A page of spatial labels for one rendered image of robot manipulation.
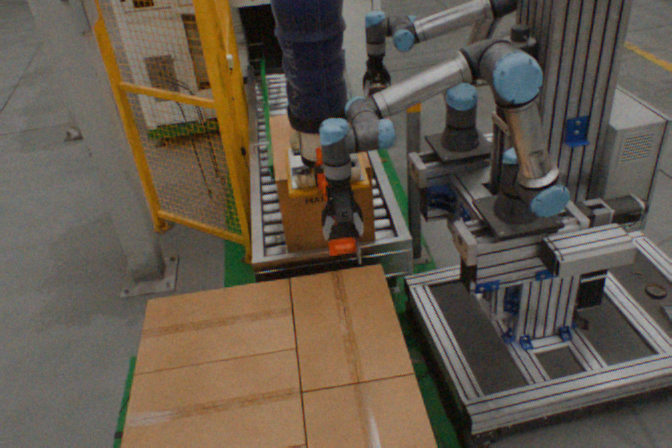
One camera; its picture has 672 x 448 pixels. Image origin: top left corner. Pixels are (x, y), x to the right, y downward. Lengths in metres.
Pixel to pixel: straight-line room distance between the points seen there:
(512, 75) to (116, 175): 2.20
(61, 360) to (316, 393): 1.62
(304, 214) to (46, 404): 1.51
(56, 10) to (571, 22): 2.06
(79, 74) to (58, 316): 1.37
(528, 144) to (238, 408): 1.27
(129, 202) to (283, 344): 1.35
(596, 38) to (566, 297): 1.11
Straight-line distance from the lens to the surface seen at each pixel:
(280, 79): 4.46
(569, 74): 2.07
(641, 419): 2.92
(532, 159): 1.76
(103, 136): 3.14
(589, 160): 2.29
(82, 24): 2.88
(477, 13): 2.23
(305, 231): 2.62
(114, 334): 3.41
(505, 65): 1.58
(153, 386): 2.34
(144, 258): 3.52
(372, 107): 1.66
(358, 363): 2.23
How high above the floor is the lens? 2.24
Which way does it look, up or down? 34 degrees down
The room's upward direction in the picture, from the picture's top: 6 degrees counter-clockwise
